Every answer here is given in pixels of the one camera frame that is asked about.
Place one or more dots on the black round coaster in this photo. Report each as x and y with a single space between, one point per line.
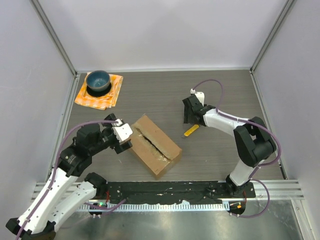
99 91

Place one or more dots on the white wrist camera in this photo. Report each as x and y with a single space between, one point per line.
200 95
121 130

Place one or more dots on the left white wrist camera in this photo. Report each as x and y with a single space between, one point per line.
121 130

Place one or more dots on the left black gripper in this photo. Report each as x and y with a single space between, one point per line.
119 147

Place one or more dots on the brown cardboard express box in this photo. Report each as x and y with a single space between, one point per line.
157 151

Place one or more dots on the blue ceramic bowl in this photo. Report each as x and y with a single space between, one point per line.
98 80

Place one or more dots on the aluminium frame rail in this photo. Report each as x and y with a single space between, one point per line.
278 190

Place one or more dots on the white slotted cable duct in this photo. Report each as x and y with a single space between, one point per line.
181 207

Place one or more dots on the yellow utility knife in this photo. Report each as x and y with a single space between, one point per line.
191 130

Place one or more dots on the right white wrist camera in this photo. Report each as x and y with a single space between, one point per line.
200 95

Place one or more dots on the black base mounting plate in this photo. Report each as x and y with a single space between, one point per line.
173 192

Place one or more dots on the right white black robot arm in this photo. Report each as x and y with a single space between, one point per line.
254 142

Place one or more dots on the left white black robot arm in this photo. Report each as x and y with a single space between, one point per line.
50 209

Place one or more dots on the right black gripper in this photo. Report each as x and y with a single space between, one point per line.
187 119

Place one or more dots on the orange checkered cloth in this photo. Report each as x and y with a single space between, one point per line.
100 100

